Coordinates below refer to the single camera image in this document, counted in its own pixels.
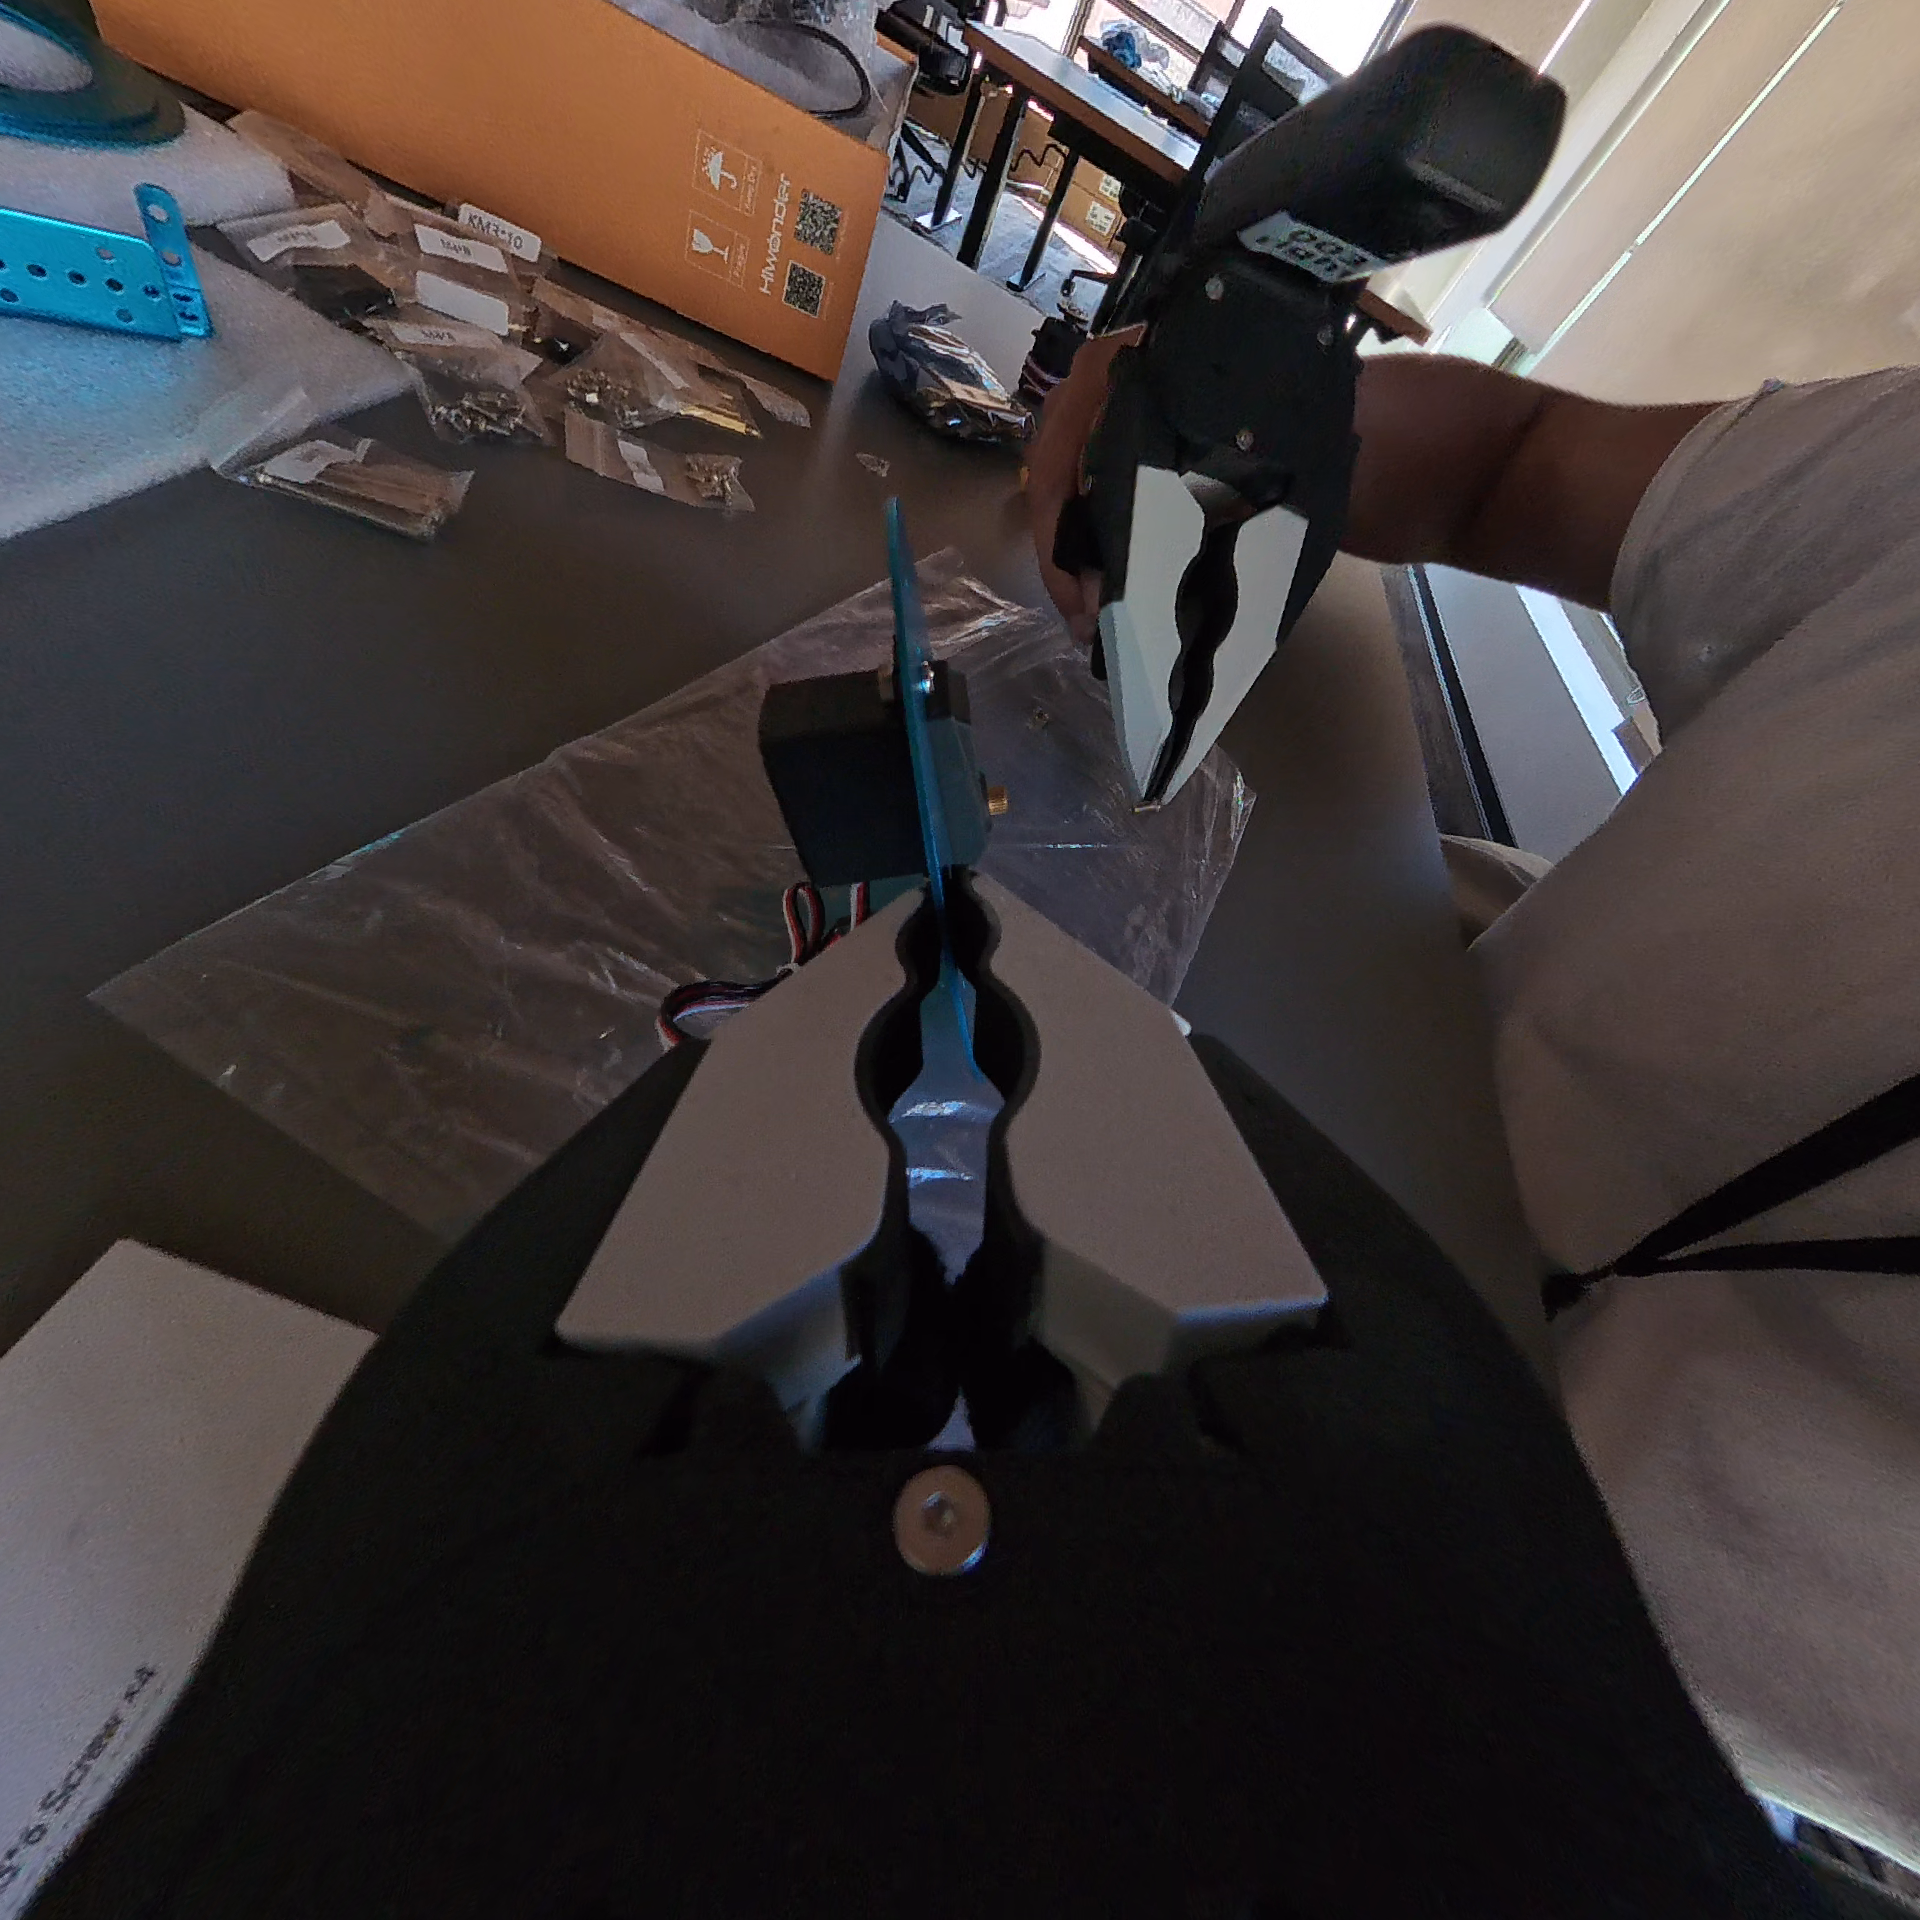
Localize dark blue plastic bundle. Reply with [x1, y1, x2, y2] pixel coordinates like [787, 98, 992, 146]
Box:
[863, 296, 1040, 449]

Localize black servo motor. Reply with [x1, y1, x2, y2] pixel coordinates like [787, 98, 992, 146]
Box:
[757, 655, 1019, 903]

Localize black metal rack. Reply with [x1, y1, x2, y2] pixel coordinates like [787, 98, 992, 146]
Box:
[1094, 5, 1310, 340]

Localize white instruction sheet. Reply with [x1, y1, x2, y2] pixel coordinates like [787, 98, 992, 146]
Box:
[0, 1237, 377, 1891]

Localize red white black servo cable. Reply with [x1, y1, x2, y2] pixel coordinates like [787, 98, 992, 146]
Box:
[658, 881, 891, 1076]

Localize beige window blinds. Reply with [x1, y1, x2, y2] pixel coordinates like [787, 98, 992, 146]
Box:
[1474, 0, 1920, 412]

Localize pile of clear hardware bags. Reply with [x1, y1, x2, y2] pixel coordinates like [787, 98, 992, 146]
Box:
[208, 109, 824, 546]

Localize white foam sheet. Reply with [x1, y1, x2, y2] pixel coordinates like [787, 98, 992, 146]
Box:
[0, 94, 415, 546]

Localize blue round metal plate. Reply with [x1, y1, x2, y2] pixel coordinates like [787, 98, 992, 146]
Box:
[889, 498, 993, 1088]

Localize black lanyard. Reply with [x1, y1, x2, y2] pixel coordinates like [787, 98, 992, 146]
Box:
[1543, 1068, 1920, 1323]

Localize blue metal U bracket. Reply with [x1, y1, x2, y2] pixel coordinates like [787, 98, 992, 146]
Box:
[0, 180, 216, 347]

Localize person's right hand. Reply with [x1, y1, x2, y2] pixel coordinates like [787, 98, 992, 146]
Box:
[1024, 334, 1127, 647]

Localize blue metal ring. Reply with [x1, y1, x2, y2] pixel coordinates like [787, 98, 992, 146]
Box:
[0, 0, 188, 149]

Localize dark grey desk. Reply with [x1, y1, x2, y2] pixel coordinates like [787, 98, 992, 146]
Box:
[0, 94, 1502, 1358]

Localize black curved cable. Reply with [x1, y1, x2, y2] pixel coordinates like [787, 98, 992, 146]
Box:
[779, 0, 880, 121]

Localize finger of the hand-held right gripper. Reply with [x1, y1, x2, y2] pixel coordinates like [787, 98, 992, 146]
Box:
[1094, 466, 1211, 805]
[1156, 507, 1310, 805]

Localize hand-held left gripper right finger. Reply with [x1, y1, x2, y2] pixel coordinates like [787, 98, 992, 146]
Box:
[961, 881, 1330, 1386]

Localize clear plastic bag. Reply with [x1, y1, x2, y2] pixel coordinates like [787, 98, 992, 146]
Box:
[92, 546, 1254, 1250]

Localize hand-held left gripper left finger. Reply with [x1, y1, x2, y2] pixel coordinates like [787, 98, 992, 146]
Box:
[559, 889, 949, 1445]

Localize orange cardboard box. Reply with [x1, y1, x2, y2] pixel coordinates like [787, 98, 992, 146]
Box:
[92, 0, 891, 384]

